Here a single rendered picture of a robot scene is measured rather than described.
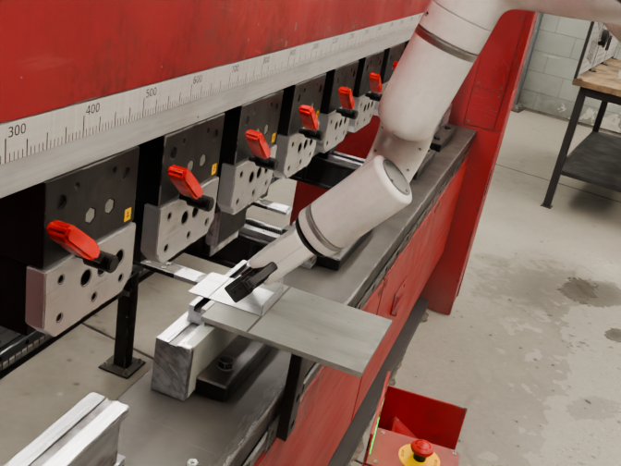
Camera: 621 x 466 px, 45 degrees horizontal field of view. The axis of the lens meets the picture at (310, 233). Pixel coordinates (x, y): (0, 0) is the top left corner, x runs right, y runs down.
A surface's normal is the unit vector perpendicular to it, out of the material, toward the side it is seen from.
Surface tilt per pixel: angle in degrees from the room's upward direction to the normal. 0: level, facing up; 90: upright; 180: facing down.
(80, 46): 90
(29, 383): 0
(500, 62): 90
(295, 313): 0
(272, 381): 0
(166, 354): 90
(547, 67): 90
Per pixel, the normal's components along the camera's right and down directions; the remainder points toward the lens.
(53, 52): 0.92, 0.29
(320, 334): 0.17, -0.91
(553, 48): -0.48, 0.27
